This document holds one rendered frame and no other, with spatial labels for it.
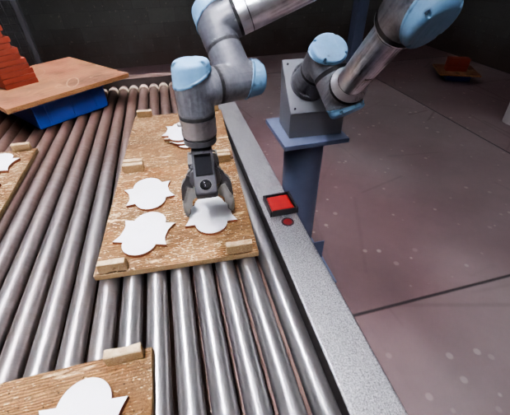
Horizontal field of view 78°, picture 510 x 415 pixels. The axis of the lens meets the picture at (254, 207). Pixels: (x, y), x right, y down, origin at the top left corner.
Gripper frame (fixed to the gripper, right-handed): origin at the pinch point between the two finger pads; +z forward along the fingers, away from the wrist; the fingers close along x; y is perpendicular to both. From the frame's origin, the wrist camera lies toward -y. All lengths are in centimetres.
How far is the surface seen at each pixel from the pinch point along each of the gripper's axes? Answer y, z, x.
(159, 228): -3.4, -0.1, 12.3
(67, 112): 74, -3, 52
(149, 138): 47, 0, 18
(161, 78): 116, -2, 17
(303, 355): -37.7, 3.3, -12.7
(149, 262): -12.9, 1.0, 14.1
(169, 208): 4.8, 0.6, 10.3
